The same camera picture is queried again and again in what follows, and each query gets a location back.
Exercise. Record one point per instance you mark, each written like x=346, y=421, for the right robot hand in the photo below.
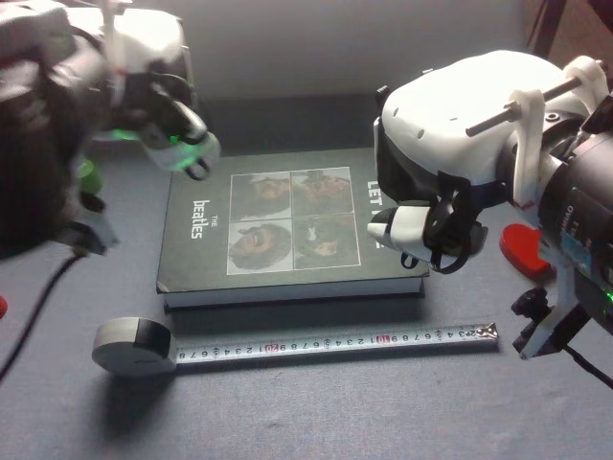
x=455, y=105

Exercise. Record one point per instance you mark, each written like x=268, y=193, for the dark brown furniture leg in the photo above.
x=551, y=24

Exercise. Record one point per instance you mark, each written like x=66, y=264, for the red cylinder block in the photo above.
x=3, y=306

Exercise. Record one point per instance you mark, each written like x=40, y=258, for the grey round tape measure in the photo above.
x=129, y=354

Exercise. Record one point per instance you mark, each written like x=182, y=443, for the red heart block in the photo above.
x=519, y=244

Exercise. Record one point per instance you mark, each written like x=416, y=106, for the black Beatles book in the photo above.
x=191, y=278

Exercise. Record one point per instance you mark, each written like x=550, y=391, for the green cylinder block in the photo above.
x=93, y=177

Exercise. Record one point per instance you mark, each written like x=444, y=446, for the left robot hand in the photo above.
x=177, y=155

